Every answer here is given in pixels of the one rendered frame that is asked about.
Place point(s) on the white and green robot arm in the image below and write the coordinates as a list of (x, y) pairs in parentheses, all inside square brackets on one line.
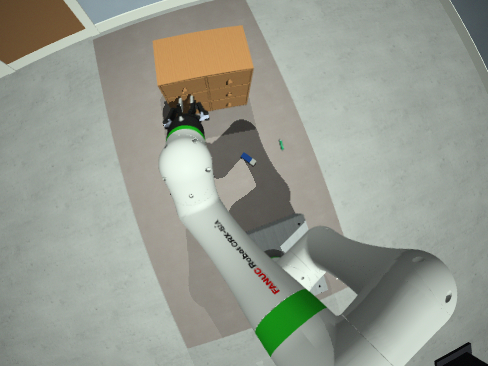
[(404, 296)]

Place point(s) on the small wooden chest of drawers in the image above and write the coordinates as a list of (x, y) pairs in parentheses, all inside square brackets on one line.
[(201, 54)]

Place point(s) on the blue and white eraser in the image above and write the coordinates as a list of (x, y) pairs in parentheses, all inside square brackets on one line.
[(248, 159)]

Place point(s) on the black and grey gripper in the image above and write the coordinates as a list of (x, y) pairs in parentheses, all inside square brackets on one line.
[(192, 111)]

